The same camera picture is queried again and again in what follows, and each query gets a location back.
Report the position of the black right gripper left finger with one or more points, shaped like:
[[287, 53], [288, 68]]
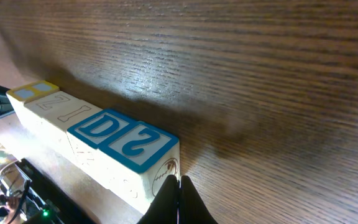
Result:
[[164, 208]]

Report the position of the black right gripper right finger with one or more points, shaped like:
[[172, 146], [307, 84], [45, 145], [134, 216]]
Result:
[[191, 207]]

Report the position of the block with yellow I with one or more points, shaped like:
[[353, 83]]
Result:
[[19, 96]]

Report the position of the block with red letter side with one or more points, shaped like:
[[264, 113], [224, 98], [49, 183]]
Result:
[[137, 160]]

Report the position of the block with butterfly picture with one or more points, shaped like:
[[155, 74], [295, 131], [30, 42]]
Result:
[[58, 121]]

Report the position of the block with red I and fish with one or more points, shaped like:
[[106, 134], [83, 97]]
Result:
[[86, 136]]

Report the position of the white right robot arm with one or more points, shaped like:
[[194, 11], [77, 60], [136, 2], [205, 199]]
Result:
[[55, 206]]

